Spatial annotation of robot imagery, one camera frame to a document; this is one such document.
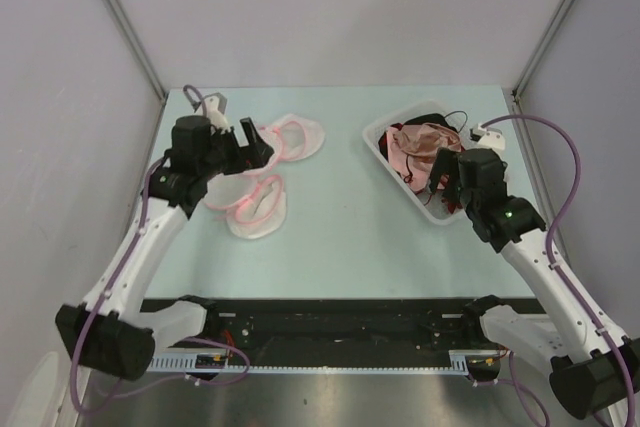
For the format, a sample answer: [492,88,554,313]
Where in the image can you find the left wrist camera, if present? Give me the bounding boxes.
[204,93,231,131]

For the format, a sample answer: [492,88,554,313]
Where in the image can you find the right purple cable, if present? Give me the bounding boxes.
[479,114,629,427]

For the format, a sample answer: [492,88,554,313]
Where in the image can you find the opened empty mesh laundry bag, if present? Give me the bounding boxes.
[203,174,287,240]

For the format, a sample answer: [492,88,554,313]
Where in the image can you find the rose satin bra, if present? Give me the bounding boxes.
[386,123,464,163]

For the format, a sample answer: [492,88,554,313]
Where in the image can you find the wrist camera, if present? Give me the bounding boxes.
[204,93,231,131]
[470,123,506,154]

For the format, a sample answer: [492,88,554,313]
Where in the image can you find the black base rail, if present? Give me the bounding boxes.
[203,296,505,364]

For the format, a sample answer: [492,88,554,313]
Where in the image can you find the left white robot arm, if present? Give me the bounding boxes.
[55,115,274,381]

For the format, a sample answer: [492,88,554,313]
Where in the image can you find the purple cable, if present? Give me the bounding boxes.
[68,84,251,416]
[479,114,629,427]

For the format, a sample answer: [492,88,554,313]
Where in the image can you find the round mesh laundry bag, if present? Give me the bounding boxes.
[244,114,326,177]

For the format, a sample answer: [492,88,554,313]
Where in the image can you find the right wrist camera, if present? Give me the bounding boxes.
[470,123,506,154]

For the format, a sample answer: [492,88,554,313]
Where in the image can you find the black bra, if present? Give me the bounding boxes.
[377,112,462,157]

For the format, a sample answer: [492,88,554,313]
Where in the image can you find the white slotted cable duct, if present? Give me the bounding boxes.
[147,347,500,375]

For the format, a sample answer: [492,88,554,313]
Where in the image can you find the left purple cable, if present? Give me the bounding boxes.
[68,84,251,416]

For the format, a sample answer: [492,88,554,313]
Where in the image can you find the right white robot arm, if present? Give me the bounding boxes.
[428,148,639,419]

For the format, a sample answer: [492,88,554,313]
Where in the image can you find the pink bra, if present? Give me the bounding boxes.
[388,147,433,193]

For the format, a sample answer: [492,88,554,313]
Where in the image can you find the red bra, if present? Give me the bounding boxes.
[399,176,464,225]

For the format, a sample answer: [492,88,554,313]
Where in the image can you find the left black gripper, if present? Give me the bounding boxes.
[198,118,272,181]

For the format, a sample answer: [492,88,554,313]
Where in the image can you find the white plastic basket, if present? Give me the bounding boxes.
[360,98,511,226]

